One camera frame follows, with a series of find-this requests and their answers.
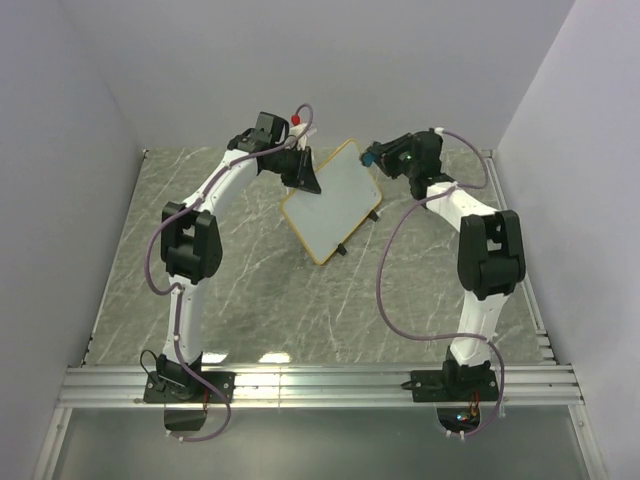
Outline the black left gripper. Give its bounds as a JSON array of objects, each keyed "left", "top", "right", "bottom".
[{"left": 267, "top": 148, "right": 321, "bottom": 196}]

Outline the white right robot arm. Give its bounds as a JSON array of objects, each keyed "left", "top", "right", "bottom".
[{"left": 360, "top": 127, "right": 526, "bottom": 400}]

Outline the aluminium front mounting rail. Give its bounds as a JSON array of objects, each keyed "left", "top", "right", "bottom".
[{"left": 57, "top": 364, "right": 584, "bottom": 409}]

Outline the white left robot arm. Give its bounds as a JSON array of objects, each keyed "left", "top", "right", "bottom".
[{"left": 151, "top": 104, "right": 321, "bottom": 402}]

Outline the aluminium right side rail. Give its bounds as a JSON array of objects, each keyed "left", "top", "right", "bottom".
[{"left": 483, "top": 150, "right": 558, "bottom": 365}]

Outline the yellow framed whiteboard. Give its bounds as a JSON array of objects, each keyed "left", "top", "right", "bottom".
[{"left": 280, "top": 139, "right": 383, "bottom": 265}]

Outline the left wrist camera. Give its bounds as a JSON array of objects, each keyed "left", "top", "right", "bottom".
[{"left": 287, "top": 114, "right": 317, "bottom": 149}]

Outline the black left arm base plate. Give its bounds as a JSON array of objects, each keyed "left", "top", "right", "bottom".
[{"left": 143, "top": 371, "right": 236, "bottom": 404}]

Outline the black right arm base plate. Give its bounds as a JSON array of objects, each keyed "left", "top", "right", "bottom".
[{"left": 400, "top": 370, "right": 499, "bottom": 403}]

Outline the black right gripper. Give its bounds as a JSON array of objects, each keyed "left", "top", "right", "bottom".
[{"left": 366, "top": 134, "right": 418, "bottom": 181}]

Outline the blue whiteboard eraser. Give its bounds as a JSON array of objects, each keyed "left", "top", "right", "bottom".
[{"left": 361, "top": 154, "right": 375, "bottom": 168}]

